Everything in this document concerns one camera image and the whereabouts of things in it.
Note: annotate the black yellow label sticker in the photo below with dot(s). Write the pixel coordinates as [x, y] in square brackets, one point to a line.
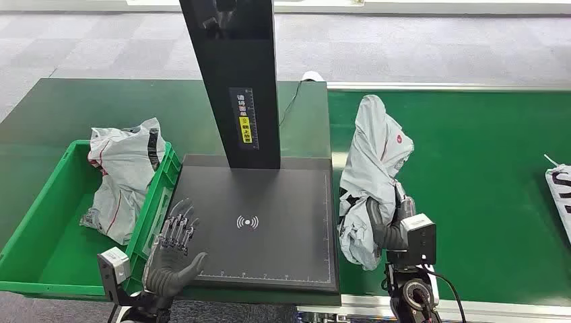
[244, 118]

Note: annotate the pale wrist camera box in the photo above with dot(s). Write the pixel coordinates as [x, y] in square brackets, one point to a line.
[419, 238]
[115, 264]

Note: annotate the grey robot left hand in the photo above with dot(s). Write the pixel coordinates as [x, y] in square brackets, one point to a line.
[167, 272]

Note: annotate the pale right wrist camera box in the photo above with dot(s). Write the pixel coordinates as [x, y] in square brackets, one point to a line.
[419, 238]

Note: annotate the black inbound scanning machine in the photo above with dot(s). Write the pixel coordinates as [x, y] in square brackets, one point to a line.
[276, 200]

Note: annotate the grey plastic mailer red dot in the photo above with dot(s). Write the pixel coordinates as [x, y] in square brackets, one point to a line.
[370, 156]

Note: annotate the green plastic delivery crate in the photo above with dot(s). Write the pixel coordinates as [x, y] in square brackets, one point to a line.
[58, 249]

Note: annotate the small white plastic object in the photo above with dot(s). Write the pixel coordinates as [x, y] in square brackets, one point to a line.
[313, 76]

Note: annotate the white mailer black print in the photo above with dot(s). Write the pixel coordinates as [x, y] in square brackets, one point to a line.
[561, 196]

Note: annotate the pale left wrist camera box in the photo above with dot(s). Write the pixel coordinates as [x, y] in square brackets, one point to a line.
[115, 264]

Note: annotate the green conveyor belt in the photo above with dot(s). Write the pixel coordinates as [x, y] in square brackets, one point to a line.
[481, 200]

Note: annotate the grey plastic mailer red lines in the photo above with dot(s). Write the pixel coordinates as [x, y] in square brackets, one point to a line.
[122, 178]

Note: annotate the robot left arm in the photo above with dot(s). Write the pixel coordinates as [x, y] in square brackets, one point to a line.
[147, 310]

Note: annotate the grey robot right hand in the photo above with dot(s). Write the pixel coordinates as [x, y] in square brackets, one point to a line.
[383, 232]

